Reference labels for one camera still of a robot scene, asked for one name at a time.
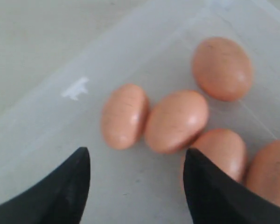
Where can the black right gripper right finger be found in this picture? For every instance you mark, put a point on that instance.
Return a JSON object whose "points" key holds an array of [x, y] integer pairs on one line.
{"points": [[214, 198]]}

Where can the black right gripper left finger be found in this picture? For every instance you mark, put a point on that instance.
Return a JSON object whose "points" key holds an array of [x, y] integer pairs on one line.
{"points": [[59, 198]]}

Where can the brown egg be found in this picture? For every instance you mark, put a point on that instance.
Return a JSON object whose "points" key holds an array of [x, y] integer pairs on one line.
{"points": [[263, 177], [176, 120], [124, 116], [222, 68], [226, 149]]}

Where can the clear plastic bin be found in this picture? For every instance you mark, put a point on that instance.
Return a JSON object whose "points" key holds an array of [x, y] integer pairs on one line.
{"points": [[151, 48]]}

